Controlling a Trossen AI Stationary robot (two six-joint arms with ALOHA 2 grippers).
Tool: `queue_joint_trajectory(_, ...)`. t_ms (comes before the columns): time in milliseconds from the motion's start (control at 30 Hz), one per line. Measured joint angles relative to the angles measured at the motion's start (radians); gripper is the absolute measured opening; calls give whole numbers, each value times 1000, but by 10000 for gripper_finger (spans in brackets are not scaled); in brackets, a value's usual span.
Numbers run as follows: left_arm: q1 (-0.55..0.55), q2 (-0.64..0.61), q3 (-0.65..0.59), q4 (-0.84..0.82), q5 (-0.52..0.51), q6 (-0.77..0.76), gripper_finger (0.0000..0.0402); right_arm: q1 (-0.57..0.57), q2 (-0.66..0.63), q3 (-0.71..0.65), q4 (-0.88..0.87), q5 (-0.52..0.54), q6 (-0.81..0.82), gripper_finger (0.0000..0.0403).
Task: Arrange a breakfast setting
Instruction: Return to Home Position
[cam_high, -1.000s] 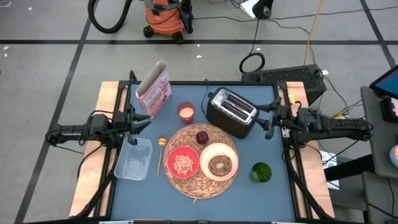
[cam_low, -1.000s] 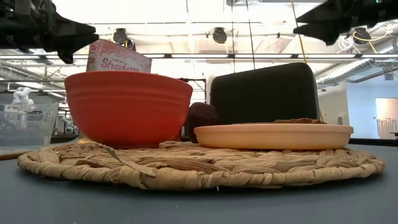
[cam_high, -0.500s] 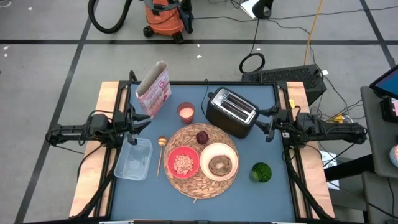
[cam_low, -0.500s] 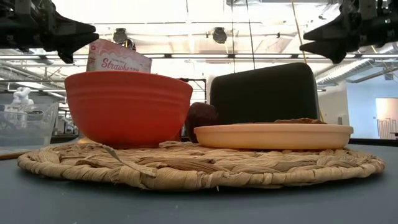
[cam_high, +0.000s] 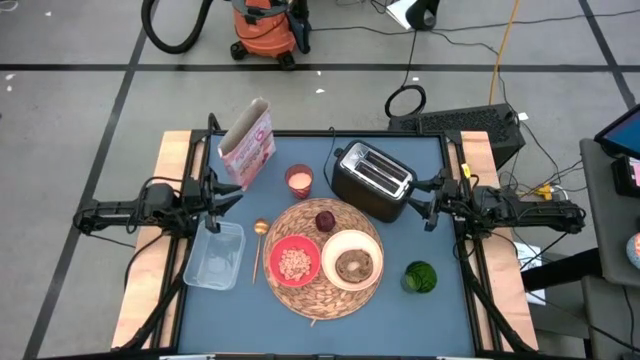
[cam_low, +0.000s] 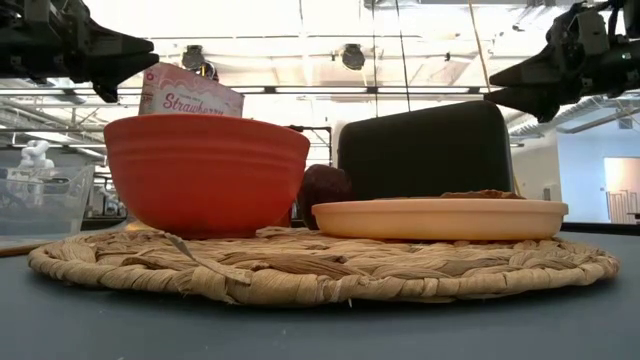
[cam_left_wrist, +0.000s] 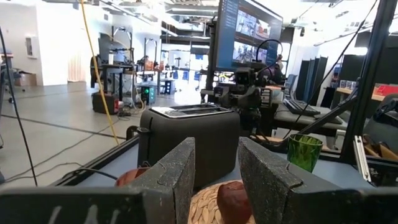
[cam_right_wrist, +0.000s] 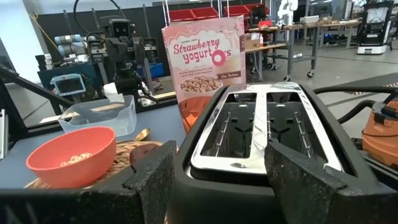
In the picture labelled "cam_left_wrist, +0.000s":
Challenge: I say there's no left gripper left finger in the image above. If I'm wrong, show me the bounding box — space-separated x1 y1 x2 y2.
114 136 197 224

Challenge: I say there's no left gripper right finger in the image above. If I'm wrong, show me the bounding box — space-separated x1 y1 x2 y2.
237 136 398 224

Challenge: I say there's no dark red apple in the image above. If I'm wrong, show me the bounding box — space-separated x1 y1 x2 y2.
216 180 254 224

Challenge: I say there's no red glass tumbler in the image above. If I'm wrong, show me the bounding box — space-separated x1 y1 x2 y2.
115 167 150 188

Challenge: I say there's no green glass tumbler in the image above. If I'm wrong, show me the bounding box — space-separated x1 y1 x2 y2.
286 133 325 174

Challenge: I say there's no round woven straw placemat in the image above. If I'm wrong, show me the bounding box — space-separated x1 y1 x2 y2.
187 179 257 224

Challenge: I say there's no black toaster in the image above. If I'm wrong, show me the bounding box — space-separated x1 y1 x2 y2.
137 103 241 189

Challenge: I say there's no black keyboard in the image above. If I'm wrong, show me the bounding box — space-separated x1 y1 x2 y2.
283 98 322 117

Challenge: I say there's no black computer monitor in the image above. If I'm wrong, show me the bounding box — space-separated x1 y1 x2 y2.
214 0 284 73

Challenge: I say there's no grey desk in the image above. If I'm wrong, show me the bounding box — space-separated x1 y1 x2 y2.
273 103 349 132

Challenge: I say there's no black floor box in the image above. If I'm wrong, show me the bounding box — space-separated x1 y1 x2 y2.
91 91 118 116

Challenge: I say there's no cardboard box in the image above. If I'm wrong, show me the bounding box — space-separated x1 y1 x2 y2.
13 72 38 87

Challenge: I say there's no black toaster power cord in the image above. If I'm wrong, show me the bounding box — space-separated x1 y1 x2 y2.
69 167 119 182

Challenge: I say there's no black table frame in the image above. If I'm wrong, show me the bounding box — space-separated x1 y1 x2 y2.
50 133 141 188

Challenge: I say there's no yellow cable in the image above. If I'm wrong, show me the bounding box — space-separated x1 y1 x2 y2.
80 0 121 147

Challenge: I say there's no black frame post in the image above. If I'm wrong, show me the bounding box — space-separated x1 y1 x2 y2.
341 0 398 163

